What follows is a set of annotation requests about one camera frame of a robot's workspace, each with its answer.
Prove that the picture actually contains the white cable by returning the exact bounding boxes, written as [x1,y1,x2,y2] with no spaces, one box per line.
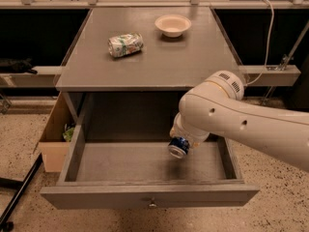
[244,0,275,86]

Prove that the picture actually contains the green snack bag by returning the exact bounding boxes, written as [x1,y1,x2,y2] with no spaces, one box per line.
[63,124,75,142]

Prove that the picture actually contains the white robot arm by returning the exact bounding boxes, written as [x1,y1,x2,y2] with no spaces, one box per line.
[168,71,309,172]

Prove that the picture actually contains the metal drawer knob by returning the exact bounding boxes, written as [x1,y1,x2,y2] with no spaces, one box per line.
[148,198,157,209]

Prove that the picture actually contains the grey open top drawer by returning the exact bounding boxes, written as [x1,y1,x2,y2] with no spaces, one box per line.
[42,92,259,209]

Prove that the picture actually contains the white paper bowl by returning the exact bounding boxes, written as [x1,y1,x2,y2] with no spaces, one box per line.
[154,14,191,38]

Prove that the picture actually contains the black stand leg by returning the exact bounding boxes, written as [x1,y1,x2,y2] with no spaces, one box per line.
[0,155,42,232]

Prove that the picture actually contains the black object on ledge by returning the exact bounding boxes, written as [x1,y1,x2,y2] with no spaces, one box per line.
[0,58,38,74]

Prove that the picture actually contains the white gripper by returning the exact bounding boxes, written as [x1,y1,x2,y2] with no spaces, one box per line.
[169,113,210,148]

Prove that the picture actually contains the brown cardboard box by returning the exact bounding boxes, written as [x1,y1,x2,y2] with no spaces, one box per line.
[38,94,73,173]

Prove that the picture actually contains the green white soda can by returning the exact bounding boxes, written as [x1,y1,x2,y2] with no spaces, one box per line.
[108,33,144,58]

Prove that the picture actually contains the grey wooden cabinet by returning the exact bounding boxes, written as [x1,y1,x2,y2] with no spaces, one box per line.
[55,6,248,125]

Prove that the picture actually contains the metal diagonal brace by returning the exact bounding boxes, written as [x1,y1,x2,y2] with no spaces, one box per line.
[261,20,309,105]

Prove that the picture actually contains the blue pepsi can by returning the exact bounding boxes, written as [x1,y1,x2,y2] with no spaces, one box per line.
[168,137,190,159]

